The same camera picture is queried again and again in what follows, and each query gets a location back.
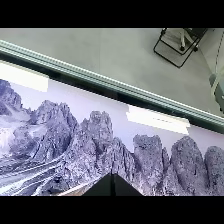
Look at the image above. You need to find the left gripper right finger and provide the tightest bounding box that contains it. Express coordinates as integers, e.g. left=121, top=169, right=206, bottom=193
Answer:
left=112, top=173, right=143, bottom=197

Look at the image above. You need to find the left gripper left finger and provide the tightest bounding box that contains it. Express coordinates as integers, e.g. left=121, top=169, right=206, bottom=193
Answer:
left=84, top=173, right=113, bottom=197

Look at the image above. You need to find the black metal frame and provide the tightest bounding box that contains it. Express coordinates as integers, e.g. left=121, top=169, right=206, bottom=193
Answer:
left=152, top=27, right=209, bottom=69

